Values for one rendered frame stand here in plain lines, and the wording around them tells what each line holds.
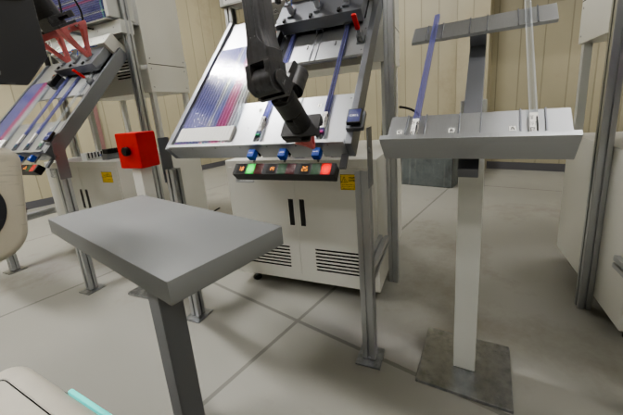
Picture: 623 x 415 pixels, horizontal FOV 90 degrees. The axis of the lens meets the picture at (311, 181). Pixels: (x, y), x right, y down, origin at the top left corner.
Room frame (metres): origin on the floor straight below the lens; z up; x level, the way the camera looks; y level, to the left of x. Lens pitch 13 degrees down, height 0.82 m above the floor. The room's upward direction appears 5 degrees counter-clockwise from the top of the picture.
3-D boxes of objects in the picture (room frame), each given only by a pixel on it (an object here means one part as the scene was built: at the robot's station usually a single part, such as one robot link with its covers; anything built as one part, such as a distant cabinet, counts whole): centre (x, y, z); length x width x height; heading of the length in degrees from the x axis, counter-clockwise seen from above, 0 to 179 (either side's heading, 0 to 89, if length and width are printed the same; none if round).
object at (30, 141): (2.01, 1.32, 0.66); 1.01 x 0.73 x 1.31; 156
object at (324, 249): (1.59, -0.06, 0.31); 0.70 x 0.65 x 0.62; 66
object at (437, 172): (3.30, -1.30, 0.39); 0.78 x 0.62 x 0.78; 141
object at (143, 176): (1.46, 0.79, 0.39); 0.24 x 0.24 x 0.78; 66
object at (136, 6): (2.19, 1.26, 0.95); 1.33 x 0.82 x 1.90; 156
